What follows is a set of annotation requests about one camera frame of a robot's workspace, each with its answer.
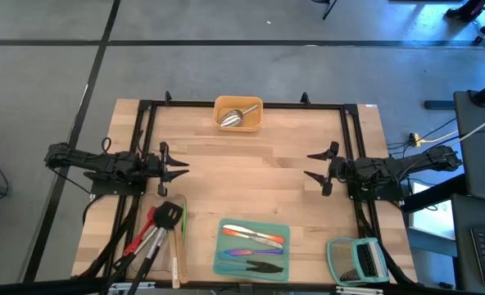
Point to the black diagonal beam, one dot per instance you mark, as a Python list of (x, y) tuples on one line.
[(435, 192)]

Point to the wooden spatula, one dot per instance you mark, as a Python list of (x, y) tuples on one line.
[(175, 266)]

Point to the silver metal scoop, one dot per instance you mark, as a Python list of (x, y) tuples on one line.
[(230, 119)]

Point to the black slotted turner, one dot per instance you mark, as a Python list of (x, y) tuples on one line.
[(169, 215)]

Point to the black front frame rail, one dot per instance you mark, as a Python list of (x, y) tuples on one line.
[(42, 287)]

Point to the orange plastic bin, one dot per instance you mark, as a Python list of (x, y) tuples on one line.
[(259, 123)]

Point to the teal plastic tray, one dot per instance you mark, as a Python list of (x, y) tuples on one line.
[(283, 274)]

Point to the green silicone utensil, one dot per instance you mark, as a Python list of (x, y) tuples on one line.
[(184, 221)]

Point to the black round spatula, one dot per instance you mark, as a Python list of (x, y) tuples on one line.
[(158, 221)]

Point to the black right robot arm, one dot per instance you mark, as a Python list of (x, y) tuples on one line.
[(390, 168)]

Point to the black frame strut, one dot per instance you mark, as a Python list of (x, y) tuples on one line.
[(103, 254), (365, 223)]

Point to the grey blue floor bar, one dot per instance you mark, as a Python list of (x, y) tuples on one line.
[(439, 105)]

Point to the black stand legs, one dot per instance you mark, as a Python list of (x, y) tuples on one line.
[(328, 8)]

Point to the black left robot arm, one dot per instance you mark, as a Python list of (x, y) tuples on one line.
[(95, 162)]

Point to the teal framed grater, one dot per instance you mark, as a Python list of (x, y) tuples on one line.
[(349, 262)]

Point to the rainbow iridescent knife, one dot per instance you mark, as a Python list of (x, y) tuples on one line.
[(250, 251)]

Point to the red silicone spatula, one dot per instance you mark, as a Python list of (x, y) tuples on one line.
[(136, 245), (150, 215)]

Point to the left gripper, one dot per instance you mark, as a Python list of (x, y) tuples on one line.
[(149, 168)]

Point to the dark desk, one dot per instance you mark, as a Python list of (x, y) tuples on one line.
[(461, 246)]

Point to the person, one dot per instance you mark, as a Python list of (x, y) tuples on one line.
[(472, 10)]

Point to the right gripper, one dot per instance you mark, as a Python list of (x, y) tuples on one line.
[(341, 171)]

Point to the dark grey side table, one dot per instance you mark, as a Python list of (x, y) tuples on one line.
[(484, 155)]

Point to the black aluminium table frame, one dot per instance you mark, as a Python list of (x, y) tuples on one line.
[(316, 105)]

